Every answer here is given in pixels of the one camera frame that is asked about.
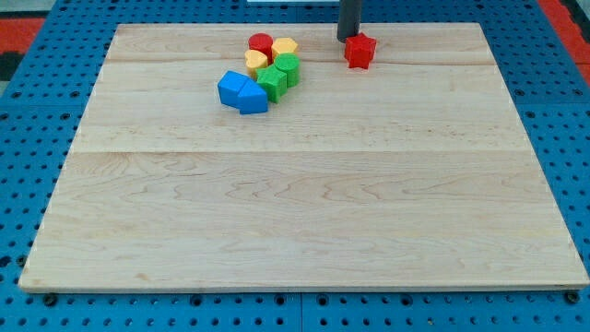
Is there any red star block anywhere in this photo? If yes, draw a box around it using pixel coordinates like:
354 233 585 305
345 32 377 69

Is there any green star block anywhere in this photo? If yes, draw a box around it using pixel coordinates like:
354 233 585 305
256 65 288 103

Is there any blue pentagon block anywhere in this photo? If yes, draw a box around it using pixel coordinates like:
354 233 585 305
237 78 268 114

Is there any green cylinder block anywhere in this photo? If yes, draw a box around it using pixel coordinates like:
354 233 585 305
274 53 301 88

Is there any blue cube block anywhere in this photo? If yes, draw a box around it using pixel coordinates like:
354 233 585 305
217 71 250 108

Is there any yellow heart block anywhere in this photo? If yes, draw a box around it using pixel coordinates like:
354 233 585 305
244 49 268 80

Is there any light wooden board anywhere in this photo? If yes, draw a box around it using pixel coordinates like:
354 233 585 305
19 23 589 293

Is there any yellow hexagon block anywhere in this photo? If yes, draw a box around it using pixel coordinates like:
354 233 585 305
271 37 299 59

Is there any red cylinder block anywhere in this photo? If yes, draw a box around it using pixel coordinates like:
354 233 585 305
248 32 274 65

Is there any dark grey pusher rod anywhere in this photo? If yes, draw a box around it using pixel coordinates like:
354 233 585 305
336 0 362 43

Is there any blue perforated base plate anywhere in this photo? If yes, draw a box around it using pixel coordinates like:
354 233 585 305
1 0 589 331

